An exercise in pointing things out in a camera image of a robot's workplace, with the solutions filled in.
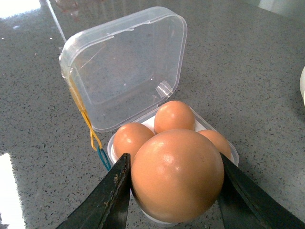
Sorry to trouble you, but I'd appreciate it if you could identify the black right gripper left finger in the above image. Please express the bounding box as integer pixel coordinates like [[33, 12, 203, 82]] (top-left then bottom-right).
[[57, 153, 131, 229]]

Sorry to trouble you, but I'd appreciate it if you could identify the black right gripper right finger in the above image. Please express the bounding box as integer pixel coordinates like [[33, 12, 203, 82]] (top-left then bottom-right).
[[218, 154, 305, 229]]

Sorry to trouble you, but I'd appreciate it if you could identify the brown egg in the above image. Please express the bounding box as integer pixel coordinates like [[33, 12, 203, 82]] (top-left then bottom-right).
[[113, 123, 155, 162], [131, 129, 224, 223], [198, 130, 232, 160], [154, 101, 195, 134]]

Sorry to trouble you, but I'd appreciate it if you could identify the blue rubber band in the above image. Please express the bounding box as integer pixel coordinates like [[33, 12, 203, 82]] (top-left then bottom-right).
[[97, 148, 112, 171]]

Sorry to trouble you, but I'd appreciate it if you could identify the yellow rubber band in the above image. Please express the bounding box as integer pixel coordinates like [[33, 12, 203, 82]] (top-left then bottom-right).
[[67, 79, 102, 151]]

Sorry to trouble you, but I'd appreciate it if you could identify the white round bowl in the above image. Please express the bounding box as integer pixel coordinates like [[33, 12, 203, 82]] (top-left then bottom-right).
[[299, 67, 305, 104]]

